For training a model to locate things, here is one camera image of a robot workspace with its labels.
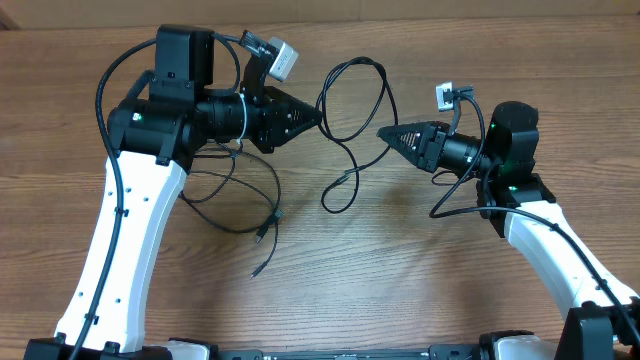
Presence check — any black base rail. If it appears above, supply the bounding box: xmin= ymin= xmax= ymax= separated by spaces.
xmin=214 ymin=344 xmax=491 ymax=360

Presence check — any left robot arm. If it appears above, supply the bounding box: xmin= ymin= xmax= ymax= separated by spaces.
xmin=25 ymin=24 xmax=320 ymax=359

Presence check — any brown cardboard backdrop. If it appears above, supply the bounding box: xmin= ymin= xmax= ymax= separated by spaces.
xmin=1 ymin=0 xmax=639 ymax=30

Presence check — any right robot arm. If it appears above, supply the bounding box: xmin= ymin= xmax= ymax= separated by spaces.
xmin=377 ymin=101 xmax=639 ymax=359

